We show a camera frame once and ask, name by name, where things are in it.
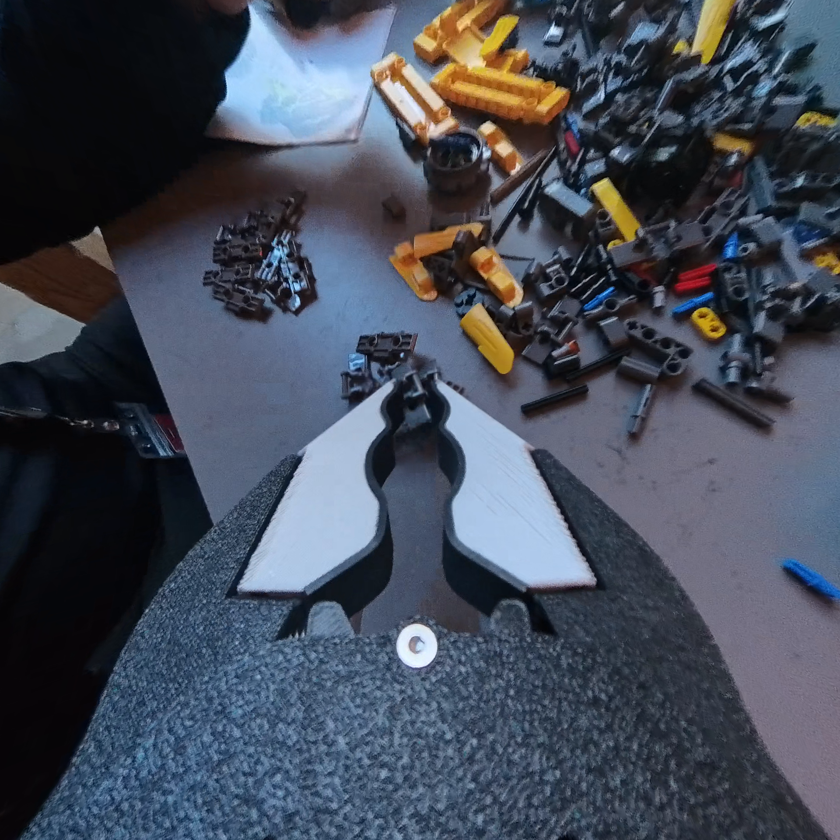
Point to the yellow brick panel assembly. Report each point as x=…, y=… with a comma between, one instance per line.
x=499, y=92

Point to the pile of grey brick parts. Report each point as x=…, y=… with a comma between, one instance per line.
x=683, y=158

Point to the heap of black track links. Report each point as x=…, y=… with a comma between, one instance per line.
x=263, y=256

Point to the small blue pin piece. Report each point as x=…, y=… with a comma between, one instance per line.
x=811, y=580

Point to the dark grey brick cluster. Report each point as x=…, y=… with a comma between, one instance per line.
x=381, y=348

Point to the yellow brick beam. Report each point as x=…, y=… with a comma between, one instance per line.
x=614, y=208

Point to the grey desk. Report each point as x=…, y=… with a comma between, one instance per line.
x=263, y=394

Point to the white instruction booklet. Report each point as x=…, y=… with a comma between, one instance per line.
x=302, y=79

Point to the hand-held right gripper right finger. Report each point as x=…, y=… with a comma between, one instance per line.
x=525, y=519

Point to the yellow pointed brick piece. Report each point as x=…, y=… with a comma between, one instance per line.
x=414, y=269

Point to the small yellow brick piece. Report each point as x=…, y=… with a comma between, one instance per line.
x=499, y=276
x=499, y=147

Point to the yellow curved brick piece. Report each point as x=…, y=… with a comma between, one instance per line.
x=488, y=339

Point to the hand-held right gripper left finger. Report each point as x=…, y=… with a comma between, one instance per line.
x=315, y=525

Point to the small dark grey brick piece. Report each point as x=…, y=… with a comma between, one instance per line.
x=418, y=394

